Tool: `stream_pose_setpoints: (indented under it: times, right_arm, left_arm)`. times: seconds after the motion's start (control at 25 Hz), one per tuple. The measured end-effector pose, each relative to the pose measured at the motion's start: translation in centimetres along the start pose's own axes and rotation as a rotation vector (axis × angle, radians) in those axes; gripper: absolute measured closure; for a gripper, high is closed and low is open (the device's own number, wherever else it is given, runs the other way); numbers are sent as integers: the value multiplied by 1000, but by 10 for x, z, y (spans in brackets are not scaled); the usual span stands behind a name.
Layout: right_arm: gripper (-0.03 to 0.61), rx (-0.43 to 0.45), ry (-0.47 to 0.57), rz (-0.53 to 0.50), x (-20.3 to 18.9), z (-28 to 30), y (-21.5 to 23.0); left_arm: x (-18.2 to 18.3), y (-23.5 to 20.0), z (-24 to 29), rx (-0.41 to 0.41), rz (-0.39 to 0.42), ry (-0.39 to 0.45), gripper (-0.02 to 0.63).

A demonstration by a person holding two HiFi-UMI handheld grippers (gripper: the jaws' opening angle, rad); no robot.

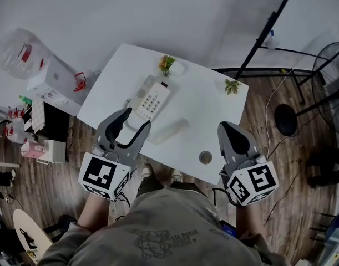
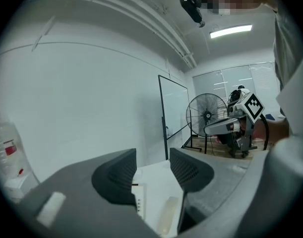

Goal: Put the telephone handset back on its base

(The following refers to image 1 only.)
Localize person's right forearm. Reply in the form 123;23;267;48
235;202;259;241

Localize white patterned cloth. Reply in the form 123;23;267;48
31;99;46;133

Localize white spray bottle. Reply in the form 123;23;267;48
264;29;281;50

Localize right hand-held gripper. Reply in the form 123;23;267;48
217;121;280;207

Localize pink white appliance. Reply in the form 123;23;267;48
20;138;68;165

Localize person's dark trousers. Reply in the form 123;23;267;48
135;172;211;200

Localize white telephone base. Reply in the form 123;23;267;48
128;74;180;122

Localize blue device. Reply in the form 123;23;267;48
219;219;238;238

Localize white telephone handset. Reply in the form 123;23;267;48
148;117;191;146

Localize orange artificial flower pot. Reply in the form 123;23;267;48
158;54;188;78

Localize black floor cable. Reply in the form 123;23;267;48
264;115;314;227

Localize black framed whiteboard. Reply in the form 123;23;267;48
212;0;327;106

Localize clear water jug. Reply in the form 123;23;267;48
0;27;52;80

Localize white floor cable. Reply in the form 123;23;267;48
264;68;295;160

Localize person's right shoe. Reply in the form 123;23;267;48
170;168;184;183

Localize person's left forearm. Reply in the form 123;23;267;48
76;192;115;236

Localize person's grey shirt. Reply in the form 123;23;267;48
37;187;292;266

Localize person's left shoe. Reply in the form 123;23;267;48
141;164;154;181

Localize person's shoe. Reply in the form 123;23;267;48
170;168;184;183
141;164;154;181

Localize black cabinet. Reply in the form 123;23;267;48
21;100;70;143

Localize black standing fan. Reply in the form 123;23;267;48
274;41;339;138

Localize grey storage box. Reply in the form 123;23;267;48
316;213;339;266

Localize green artificial plant pot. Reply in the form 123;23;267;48
213;78;242;96

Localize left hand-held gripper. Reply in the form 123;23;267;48
78;107;153;202

